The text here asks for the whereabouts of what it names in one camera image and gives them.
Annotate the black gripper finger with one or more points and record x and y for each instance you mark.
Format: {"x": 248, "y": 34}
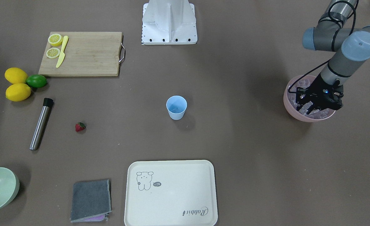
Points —
{"x": 311, "y": 110}

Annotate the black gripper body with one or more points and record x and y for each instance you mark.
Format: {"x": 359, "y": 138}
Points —
{"x": 315, "y": 88}

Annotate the clear ice cube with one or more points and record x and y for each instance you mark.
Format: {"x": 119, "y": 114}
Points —
{"x": 175, "y": 110}

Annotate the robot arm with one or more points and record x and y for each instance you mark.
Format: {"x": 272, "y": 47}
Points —
{"x": 351, "y": 48}

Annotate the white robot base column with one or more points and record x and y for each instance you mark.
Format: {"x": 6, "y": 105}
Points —
{"x": 169, "y": 22}

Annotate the light blue plastic cup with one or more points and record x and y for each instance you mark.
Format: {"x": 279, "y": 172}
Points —
{"x": 176, "y": 106}

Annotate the pink bowl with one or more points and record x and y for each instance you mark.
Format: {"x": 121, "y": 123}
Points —
{"x": 289, "y": 101}

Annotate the cream serving tray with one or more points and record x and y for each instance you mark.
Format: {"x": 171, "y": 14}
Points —
{"x": 171, "y": 193}

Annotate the red strawberry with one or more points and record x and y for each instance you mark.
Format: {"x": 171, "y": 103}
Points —
{"x": 79, "y": 126}

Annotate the wooden cutting board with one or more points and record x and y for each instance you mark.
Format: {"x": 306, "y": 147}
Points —
{"x": 87, "y": 54}

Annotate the grey folded cloth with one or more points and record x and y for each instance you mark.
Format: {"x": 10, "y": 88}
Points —
{"x": 91, "y": 201}

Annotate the yellow plastic knife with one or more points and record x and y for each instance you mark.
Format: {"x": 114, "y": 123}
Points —
{"x": 62, "y": 54}

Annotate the steel muddler black tip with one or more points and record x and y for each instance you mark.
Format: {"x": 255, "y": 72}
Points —
{"x": 41, "y": 124}

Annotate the lower lemon half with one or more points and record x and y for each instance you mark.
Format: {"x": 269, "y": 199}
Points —
{"x": 53, "y": 53}

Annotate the green lime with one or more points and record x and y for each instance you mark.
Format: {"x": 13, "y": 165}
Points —
{"x": 36, "y": 81}

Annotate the yellow lemon near scoop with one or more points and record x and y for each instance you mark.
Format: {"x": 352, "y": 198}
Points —
{"x": 15, "y": 75}

